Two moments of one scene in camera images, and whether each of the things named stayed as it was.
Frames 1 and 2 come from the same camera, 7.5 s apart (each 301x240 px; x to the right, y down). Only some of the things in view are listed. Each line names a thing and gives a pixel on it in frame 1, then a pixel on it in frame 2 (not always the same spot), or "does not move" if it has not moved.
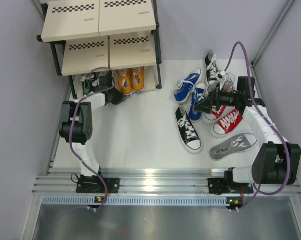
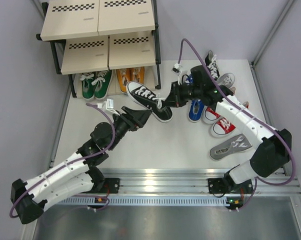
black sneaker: [188, 131] to [147, 99]
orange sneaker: [125, 76] does not move
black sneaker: [211, 67] does not move
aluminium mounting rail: [53, 181] does not move
